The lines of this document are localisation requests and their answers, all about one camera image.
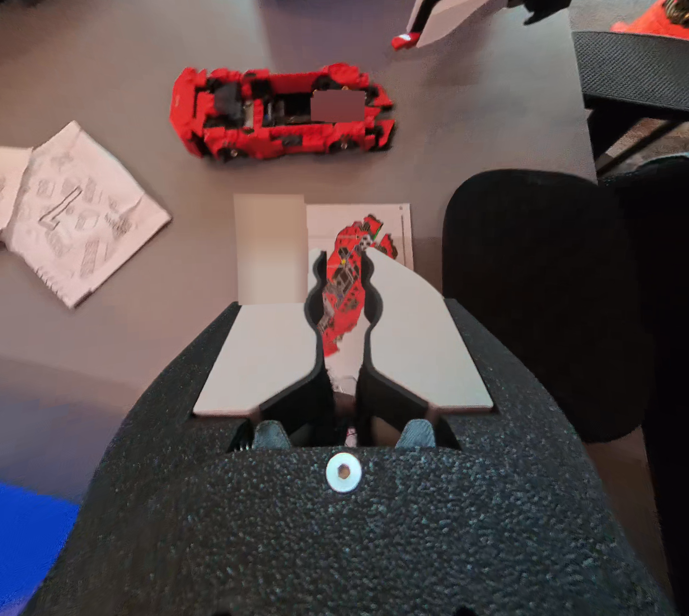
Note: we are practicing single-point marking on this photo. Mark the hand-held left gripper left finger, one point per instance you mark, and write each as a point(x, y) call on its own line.
point(258, 357)

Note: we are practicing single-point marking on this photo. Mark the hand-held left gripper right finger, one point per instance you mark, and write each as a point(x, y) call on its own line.
point(425, 357)

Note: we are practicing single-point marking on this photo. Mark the small red brick piece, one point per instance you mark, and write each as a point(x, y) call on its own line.
point(403, 41)

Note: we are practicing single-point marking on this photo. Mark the red toy brick car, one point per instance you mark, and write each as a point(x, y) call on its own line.
point(185, 110)

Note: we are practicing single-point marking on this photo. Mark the orange flat object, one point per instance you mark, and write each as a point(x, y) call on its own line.
point(643, 26)

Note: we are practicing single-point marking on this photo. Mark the black mesh chair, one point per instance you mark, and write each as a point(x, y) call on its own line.
point(538, 303)

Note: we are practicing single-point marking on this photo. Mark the black fabric office chair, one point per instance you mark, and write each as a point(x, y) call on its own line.
point(635, 72)

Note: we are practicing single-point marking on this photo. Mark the white building instruction booklet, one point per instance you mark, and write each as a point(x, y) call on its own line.
point(323, 220)

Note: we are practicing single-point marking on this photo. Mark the blue plastic bin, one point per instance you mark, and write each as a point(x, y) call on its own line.
point(27, 546)

